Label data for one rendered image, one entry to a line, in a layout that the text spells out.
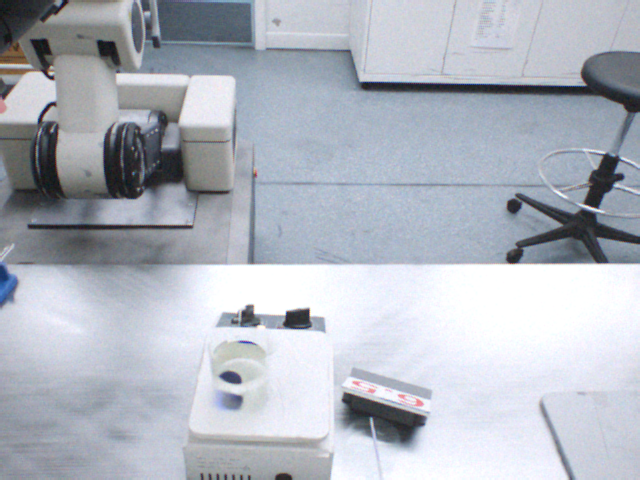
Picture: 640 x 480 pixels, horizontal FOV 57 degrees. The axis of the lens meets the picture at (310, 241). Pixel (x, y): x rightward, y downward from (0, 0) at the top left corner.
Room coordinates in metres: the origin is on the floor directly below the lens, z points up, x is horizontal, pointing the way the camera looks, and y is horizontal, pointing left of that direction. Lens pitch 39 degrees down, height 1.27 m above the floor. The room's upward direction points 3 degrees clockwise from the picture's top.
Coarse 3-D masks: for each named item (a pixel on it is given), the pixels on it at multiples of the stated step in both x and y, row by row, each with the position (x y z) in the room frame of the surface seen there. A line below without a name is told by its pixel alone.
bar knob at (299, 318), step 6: (288, 312) 0.43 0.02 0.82; (294, 312) 0.43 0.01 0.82; (300, 312) 0.44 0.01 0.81; (306, 312) 0.44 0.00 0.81; (288, 318) 0.43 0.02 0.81; (294, 318) 0.43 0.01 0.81; (300, 318) 0.44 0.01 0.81; (306, 318) 0.44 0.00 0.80; (288, 324) 0.43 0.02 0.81; (294, 324) 0.43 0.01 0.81; (300, 324) 0.43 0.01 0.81; (306, 324) 0.43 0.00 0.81; (312, 324) 0.43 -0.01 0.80
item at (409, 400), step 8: (352, 384) 0.38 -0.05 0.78; (360, 384) 0.38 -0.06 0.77; (368, 384) 0.39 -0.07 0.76; (368, 392) 0.36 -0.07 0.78; (376, 392) 0.37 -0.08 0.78; (384, 392) 0.37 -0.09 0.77; (392, 392) 0.38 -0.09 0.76; (400, 400) 0.36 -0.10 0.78; (408, 400) 0.36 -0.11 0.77; (416, 400) 0.37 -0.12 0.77; (424, 400) 0.37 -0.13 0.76; (424, 408) 0.35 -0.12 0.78
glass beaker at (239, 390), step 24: (240, 312) 0.34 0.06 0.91; (216, 336) 0.32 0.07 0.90; (240, 336) 0.34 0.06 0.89; (264, 336) 0.33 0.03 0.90; (216, 360) 0.29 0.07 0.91; (264, 360) 0.30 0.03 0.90; (216, 384) 0.29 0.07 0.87; (240, 384) 0.29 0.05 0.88; (264, 384) 0.30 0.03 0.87; (240, 408) 0.29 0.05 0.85
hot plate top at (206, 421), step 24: (288, 336) 0.38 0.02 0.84; (312, 336) 0.38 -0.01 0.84; (288, 360) 0.35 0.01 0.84; (312, 360) 0.35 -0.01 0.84; (288, 384) 0.32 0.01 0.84; (312, 384) 0.33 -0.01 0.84; (192, 408) 0.29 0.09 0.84; (216, 408) 0.30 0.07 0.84; (264, 408) 0.30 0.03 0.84; (288, 408) 0.30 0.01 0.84; (312, 408) 0.30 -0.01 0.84; (192, 432) 0.27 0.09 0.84; (216, 432) 0.27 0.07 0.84; (240, 432) 0.27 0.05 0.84; (264, 432) 0.27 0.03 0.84; (288, 432) 0.28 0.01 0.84; (312, 432) 0.28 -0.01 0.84
